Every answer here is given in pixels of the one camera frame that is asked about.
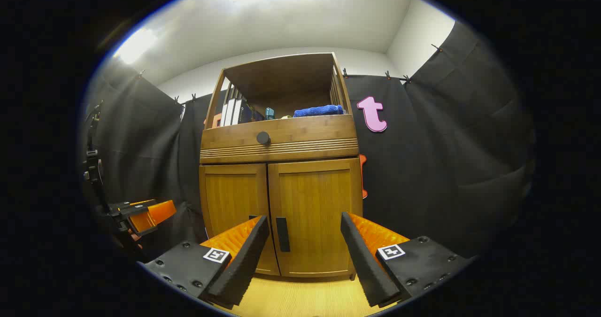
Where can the blue folded towel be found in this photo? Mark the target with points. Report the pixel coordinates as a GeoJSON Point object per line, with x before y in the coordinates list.
{"type": "Point", "coordinates": [319, 111]}

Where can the wooden double-door shoe cabinet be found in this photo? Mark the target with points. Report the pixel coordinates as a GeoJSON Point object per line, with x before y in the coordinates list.
{"type": "Point", "coordinates": [281, 152]}

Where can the wooden cabinet door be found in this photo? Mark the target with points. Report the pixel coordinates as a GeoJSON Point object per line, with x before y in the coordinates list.
{"type": "Point", "coordinates": [319, 199]}
{"type": "Point", "coordinates": [232, 195]}

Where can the black backdrop cloth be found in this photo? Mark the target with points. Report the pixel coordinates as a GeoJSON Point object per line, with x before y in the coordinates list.
{"type": "Point", "coordinates": [446, 166]}

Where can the black round drawer knob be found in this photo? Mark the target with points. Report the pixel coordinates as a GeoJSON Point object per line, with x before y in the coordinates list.
{"type": "Point", "coordinates": [263, 138]}

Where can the narrow ceiling light strip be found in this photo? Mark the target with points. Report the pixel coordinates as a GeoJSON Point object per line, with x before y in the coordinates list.
{"type": "Point", "coordinates": [136, 45]}

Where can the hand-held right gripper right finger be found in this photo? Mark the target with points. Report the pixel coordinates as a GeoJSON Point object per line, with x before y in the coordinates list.
{"type": "Point", "coordinates": [366, 260]}

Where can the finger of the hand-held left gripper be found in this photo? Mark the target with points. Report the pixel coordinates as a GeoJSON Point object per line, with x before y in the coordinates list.
{"type": "Point", "coordinates": [155, 213]}
{"type": "Point", "coordinates": [127, 207]}

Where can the small teal can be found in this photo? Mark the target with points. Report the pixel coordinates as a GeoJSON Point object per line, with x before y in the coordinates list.
{"type": "Point", "coordinates": [269, 114]}

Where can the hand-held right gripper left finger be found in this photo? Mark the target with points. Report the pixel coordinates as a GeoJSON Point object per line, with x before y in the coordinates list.
{"type": "Point", "coordinates": [244, 260]}

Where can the wooden grooved drawer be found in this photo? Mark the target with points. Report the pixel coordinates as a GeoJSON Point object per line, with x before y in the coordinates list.
{"type": "Point", "coordinates": [310, 134]}

